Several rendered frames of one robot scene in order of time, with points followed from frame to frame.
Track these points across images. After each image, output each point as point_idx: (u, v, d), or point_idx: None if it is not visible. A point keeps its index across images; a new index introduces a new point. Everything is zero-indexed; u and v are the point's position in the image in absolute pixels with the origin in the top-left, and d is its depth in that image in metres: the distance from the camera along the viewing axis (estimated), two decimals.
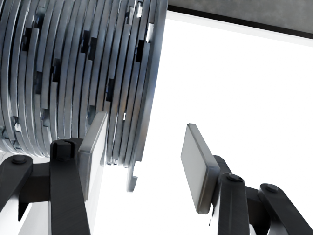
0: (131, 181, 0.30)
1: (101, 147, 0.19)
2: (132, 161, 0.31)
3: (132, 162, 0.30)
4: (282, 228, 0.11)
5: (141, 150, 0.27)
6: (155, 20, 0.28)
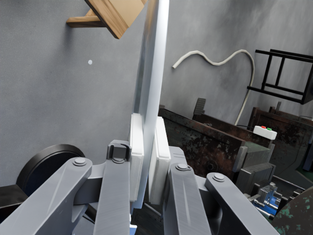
0: None
1: None
2: None
3: None
4: (235, 217, 0.11)
5: (141, 193, 0.19)
6: (153, 17, 0.22)
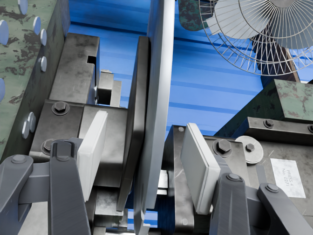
0: (141, 230, 0.23)
1: (101, 147, 0.19)
2: (140, 202, 0.23)
3: (141, 205, 0.23)
4: (282, 228, 0.11)
5: (153, 194, 0.20)
6: (159, 14, 0.21)
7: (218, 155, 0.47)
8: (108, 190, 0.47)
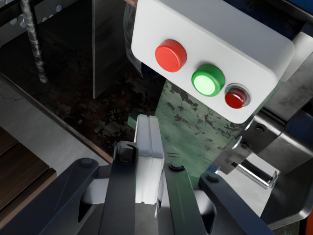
0: (279, 171, 0.66)
1: None
2: None
3: (279, 175, 0.64)
4: (229, 217, 0.11)
5: None
6: None
7: None
8: None
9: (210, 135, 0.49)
